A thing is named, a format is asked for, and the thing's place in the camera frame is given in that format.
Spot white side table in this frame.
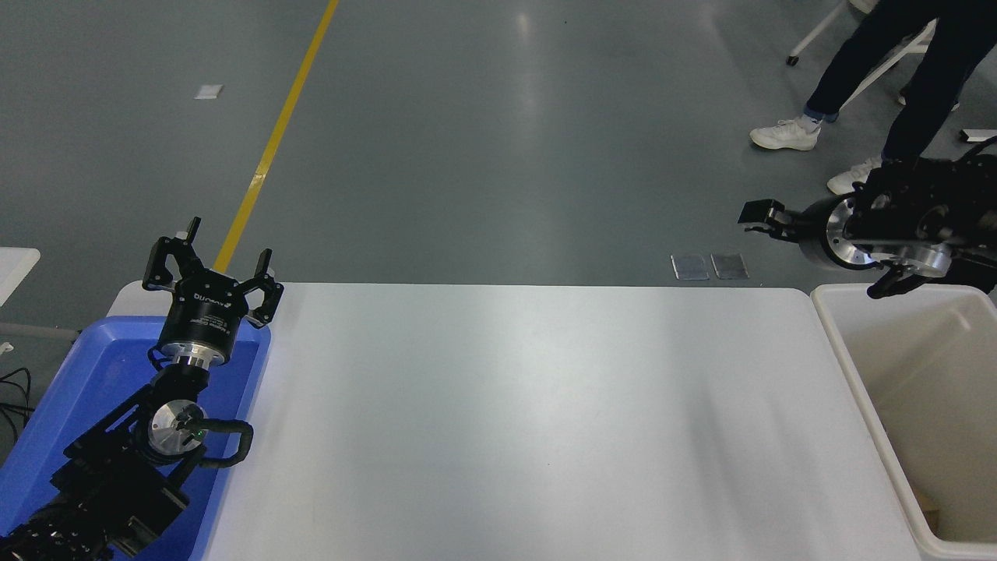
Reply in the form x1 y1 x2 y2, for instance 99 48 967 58
0 248 41 309

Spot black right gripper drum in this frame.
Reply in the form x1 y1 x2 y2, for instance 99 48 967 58
798 194 840 271

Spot thin black cables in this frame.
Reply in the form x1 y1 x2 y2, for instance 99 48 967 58
0 368 33 445

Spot yellow floor tape line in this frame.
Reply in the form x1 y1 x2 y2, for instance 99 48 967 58
212 0 341 275

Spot person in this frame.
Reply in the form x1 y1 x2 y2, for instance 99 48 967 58
749 0 997 196

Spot white frame wheeled chair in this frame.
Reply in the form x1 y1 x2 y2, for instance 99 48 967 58
786 0 937 110

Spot large pale plastic bin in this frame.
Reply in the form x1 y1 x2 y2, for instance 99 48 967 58
810 282 997 561

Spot blue plastic tray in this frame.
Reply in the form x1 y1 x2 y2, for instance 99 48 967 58
0 316 272 561

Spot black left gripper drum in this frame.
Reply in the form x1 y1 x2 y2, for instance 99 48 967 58
158 272 249 358

